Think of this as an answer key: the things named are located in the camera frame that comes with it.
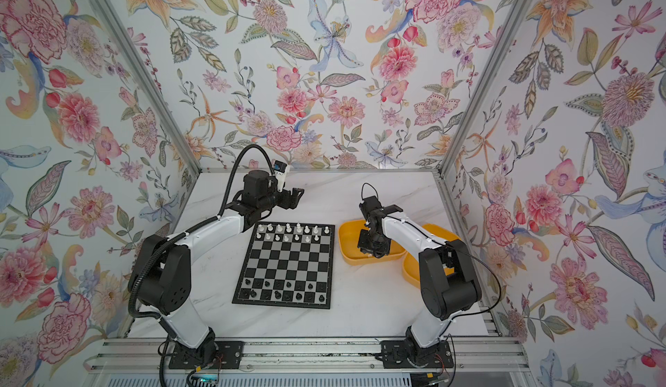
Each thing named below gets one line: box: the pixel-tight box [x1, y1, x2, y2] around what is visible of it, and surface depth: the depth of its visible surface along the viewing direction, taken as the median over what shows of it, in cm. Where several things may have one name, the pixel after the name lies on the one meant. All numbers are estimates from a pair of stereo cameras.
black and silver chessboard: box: [231, 221, 336, 310], surface depth 92 cm
